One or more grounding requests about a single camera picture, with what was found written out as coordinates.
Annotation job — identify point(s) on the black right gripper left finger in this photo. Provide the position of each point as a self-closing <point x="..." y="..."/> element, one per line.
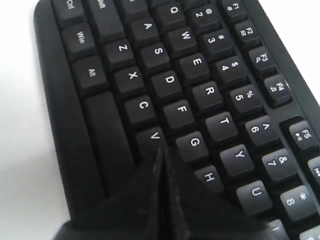
<point x="133" y="213"/>

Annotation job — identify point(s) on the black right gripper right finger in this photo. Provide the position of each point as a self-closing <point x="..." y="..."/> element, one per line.
<point x="193" y="212"/>

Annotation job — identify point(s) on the black acer keyboard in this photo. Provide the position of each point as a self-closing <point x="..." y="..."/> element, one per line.
<point x="210" y="79"/>

